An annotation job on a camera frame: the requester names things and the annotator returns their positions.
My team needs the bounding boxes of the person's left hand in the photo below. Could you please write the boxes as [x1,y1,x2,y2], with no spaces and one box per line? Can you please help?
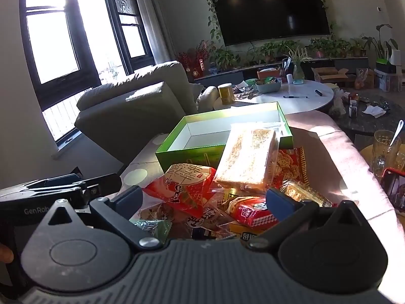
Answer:
[0,243,15,264]

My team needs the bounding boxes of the pale curtain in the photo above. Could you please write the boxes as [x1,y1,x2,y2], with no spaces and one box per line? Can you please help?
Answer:
[133,0,176,62]

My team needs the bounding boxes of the yellow black checkered snack packet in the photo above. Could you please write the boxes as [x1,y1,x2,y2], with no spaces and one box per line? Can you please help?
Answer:
[221,186,254,204]

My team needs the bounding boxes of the red white snack packet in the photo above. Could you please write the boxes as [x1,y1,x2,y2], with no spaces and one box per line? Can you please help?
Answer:
[225,196,279,229]

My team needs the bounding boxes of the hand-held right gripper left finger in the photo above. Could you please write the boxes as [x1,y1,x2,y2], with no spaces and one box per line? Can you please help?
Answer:
[38,185,162,250]

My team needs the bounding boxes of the yellow can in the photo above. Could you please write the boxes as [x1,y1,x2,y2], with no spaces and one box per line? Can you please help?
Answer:
[218,83,235,106]

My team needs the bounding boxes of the beige armchair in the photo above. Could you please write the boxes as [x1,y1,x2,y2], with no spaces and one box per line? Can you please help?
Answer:
[73,61,220,168]

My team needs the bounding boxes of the open cardboard box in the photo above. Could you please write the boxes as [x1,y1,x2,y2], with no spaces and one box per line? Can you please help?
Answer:
[312,66,349,84]

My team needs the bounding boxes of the round white table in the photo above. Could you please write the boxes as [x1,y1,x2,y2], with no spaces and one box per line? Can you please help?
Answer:
[213,79,335,115]

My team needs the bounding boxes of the drinking glass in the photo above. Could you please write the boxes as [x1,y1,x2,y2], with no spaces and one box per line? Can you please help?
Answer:
[371,129,402,178]

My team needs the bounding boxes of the clear packet of golden crackers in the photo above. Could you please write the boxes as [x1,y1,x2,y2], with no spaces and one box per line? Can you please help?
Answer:
[213,123,280,194]

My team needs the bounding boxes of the wall television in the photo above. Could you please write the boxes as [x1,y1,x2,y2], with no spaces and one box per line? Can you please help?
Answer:
[208,0,331,47]

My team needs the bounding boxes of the green cardboard box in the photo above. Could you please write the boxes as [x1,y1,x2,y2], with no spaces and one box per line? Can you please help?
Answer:
[155,102,293,173]

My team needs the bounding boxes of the plastic bag with fruit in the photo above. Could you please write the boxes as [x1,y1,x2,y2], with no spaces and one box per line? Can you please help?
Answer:
[354,68,371,90]

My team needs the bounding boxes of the grey television cabinet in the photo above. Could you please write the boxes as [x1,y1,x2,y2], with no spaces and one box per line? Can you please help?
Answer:
[193,56,370,86]

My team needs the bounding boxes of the green snack packet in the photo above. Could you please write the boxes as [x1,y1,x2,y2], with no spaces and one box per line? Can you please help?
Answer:
[129,218,173,245]

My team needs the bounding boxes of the dark round table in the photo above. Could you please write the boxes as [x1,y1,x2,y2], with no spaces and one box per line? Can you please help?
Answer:
[329,89,405,143]

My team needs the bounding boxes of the large black framed window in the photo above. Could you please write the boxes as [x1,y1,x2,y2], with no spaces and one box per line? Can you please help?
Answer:
[18,0,105,146]

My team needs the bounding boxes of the clear packet of golden cake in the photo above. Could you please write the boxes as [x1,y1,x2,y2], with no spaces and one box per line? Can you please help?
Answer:
[280,180,333,208]

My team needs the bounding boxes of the white tissue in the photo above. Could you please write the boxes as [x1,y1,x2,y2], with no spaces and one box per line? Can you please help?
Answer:
[361,105,387,118]

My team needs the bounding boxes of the narrow black framed window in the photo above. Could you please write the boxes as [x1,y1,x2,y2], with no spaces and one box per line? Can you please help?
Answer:
[100,0,156,75]

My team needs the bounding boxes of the red yellow patterned snack packet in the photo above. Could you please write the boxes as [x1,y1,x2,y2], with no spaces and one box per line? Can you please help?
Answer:
[274,146,309,192]

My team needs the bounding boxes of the red round-print snack packet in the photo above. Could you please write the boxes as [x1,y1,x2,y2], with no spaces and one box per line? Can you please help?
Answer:
[142,163,218,218]

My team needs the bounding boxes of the row of green potted plants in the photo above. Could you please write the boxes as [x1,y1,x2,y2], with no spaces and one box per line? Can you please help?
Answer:
[209,36,369,70]

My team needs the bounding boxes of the teal bowl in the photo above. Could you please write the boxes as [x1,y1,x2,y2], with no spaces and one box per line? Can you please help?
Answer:
[256,78,282,94]

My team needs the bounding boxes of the orange box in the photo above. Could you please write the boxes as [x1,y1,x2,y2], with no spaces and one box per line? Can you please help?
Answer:
[257,68,280,80]

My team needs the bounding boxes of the red flower plant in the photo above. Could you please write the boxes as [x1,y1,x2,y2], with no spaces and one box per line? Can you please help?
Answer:
[176,40,211,77]

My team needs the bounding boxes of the clear storage box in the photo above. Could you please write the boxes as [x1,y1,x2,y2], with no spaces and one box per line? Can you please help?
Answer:
[375,70,404,92]

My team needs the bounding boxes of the red phone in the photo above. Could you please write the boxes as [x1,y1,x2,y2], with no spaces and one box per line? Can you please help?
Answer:
[380,167,405,213]

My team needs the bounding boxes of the glass vase with plant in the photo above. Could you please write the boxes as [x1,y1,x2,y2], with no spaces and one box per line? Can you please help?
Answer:
[285,46,312,81]

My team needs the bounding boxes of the metal spoon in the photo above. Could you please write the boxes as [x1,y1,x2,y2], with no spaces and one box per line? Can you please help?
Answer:
[388,120,404,148]

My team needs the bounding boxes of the brown round-label snack packet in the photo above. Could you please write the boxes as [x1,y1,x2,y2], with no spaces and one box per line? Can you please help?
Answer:
[185,205,236,238]

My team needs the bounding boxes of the green black box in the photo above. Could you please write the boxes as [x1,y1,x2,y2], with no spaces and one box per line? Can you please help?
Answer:
[375,58,397,74]

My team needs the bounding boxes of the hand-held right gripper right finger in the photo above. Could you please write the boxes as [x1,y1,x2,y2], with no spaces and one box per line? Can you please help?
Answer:
[246,187,371,250]

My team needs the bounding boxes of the clear plastic bag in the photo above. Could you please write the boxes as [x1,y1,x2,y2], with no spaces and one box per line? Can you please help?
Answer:
[329,85,347,116]

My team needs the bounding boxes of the black blue snack packet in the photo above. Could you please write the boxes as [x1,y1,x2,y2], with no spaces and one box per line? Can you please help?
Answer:
[191,226,219,240]

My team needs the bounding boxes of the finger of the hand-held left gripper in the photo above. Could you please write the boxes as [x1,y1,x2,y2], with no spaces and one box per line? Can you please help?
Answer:
[30,187,91,210]
[19,166,122,197]

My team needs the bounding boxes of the pink dotted tablecloth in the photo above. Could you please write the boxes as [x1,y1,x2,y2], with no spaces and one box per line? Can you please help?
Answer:
[119,109,400,295]

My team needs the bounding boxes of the tall leafy plant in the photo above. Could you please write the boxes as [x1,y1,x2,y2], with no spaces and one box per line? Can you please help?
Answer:
[362,24,398,61]

